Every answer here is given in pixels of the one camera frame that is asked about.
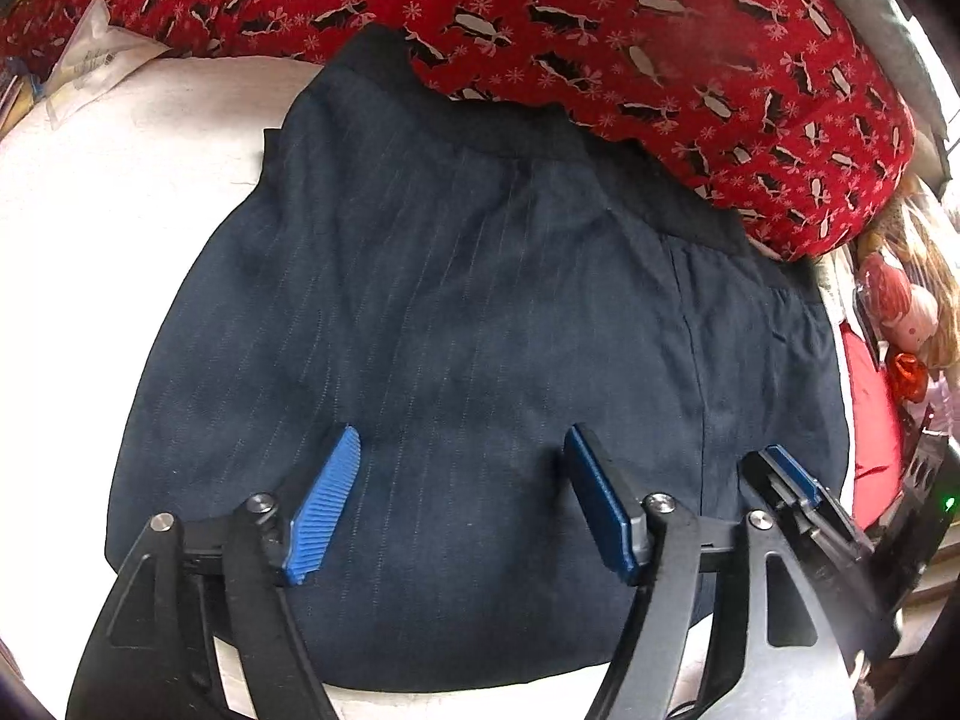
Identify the red penguin print blanket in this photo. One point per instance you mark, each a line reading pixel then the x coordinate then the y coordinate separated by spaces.
pixel 600 22

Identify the grey cushion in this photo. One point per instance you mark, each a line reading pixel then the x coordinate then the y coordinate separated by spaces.
pixel 885 11

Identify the red pillow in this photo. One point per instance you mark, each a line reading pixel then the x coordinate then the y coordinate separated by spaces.
pixel 870 427

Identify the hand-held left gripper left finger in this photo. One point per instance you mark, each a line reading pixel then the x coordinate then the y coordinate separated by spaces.
pixel 326 506

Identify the white plastic bag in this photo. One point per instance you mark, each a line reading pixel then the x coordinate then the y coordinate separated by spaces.
pixel 97 60

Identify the navy pinstripe jacket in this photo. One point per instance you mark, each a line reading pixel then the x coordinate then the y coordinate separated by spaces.
pixel 450 330

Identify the red foil heart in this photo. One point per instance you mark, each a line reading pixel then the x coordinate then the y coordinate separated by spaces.
pixel 910 376

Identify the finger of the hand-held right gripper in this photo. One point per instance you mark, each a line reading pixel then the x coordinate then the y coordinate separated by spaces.
pixel 787 466
pixel 926 469

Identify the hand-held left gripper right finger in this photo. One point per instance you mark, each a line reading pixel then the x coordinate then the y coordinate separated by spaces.
pixel 600 502

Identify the plastic bag of plush toys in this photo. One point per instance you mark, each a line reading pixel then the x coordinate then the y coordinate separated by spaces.
pixel 904 292

